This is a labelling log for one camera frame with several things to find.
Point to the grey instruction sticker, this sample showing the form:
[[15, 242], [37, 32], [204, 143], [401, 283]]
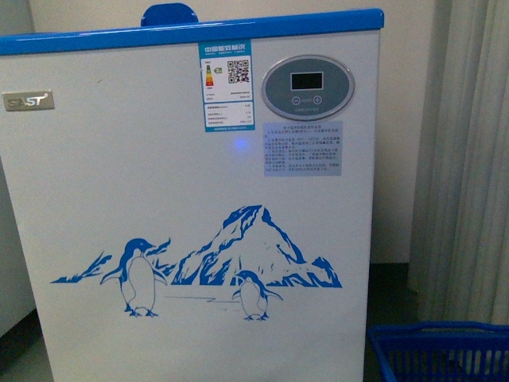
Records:
[[303, 149]]

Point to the white blue chest freezer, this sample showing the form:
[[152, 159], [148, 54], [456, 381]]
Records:
[[158, 251]]

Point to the oval temperature control panel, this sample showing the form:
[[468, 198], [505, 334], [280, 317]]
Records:
[[307, 87]]

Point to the energy label sticker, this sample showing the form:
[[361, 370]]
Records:
[[227, 85]]

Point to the white curtain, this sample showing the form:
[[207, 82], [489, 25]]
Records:
[[459, 235]]

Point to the blue plastic shopping basket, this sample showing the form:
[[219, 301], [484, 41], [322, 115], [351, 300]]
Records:
[[441, 351]]

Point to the silver brand nameplate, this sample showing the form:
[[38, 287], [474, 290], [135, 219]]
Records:
[[28, 101]]

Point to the blue freezer lid handle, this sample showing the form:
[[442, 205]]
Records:
[[175, 13]]

